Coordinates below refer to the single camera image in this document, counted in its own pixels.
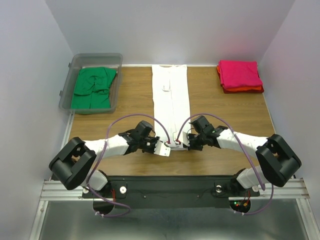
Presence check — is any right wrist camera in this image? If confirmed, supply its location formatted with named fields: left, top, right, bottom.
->
left=173, top=131, right=190, bottom=150

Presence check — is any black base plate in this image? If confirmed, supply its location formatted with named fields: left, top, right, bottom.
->
left=82, top=176, right=261, bottom=210

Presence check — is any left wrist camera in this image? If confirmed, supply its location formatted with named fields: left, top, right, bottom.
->
left=154, top=141, right=171, bottom=157

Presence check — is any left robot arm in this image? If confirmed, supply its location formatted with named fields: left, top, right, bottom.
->
left=48, top=120, right=160, bottom=192

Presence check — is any purple cable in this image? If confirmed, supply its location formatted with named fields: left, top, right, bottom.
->
left=86, top=113, right=171, bottom=218
left=176, top=112, right=275, bottom=216

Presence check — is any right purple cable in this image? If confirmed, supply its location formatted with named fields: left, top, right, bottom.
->
left=176, top=112, right=275, bottom=216

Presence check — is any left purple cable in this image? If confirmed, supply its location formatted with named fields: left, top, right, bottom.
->
left=86, top=113, right=171, bottom=218

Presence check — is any grey plastic bin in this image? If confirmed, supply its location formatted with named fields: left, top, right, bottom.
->
left=59, top=53, right=123, bottom=115

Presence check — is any white t shirt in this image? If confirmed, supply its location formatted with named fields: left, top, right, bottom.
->
left=151, top=65, right=191, bottom=151

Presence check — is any pink folded t shirt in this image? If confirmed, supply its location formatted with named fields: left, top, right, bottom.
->
left=218, top=60, right=263, bottom=90

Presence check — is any green t shirt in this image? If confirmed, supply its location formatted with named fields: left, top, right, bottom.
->
left=71, top=66, right=117, bottom=110

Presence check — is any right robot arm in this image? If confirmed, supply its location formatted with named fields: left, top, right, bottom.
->
left=182, top=115, right=302, bottom=191

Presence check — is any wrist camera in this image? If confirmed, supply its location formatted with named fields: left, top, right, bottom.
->
left=173, top=131, right=190, bottom=150
left=154, top=141, right=171, bottom=157

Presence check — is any aluminium frame rail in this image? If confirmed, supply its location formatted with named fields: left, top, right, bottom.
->
left=40, top=178, right=310, bottom=201

